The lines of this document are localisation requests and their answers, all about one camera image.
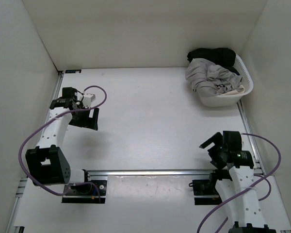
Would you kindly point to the black label sticker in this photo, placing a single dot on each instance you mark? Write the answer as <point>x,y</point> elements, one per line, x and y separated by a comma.
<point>72,71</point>

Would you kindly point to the beige trousers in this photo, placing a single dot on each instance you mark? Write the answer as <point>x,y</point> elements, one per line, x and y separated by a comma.
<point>233,92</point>

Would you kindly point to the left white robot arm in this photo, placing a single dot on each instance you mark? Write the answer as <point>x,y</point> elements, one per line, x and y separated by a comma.
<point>46,162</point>

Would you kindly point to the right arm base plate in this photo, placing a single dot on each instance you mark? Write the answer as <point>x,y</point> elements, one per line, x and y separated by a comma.
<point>204,193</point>

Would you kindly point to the front aluminium rail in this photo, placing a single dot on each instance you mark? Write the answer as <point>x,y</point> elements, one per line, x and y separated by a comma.
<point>150,173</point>

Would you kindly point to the white laundry basket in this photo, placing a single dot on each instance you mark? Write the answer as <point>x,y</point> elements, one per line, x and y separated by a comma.
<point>229,100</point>

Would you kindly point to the grey trousers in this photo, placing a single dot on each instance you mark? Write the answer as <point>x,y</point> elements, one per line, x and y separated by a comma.
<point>208,79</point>

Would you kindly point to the aluminium rail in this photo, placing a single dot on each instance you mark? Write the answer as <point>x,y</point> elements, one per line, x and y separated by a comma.
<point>150,173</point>
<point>57,86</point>
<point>259,168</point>

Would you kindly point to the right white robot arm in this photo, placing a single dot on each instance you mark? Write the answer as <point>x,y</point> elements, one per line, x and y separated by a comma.
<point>234,181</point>

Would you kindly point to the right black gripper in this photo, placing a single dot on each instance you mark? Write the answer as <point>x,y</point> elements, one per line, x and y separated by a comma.
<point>216,161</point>

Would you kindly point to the left aluminium rail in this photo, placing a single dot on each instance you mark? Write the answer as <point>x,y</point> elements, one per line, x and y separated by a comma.
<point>57,86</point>

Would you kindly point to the right aluminium rail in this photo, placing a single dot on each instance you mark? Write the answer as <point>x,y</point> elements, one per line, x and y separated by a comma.
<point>259,168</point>

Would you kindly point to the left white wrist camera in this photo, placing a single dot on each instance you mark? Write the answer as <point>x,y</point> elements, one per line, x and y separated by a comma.
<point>87,100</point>

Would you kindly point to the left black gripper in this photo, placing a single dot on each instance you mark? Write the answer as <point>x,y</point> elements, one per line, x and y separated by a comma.
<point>91,123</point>

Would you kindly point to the black trousers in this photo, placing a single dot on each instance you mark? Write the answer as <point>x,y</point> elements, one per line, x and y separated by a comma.
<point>224,57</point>

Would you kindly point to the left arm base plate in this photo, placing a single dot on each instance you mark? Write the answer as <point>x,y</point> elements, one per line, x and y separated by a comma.
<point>86,194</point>

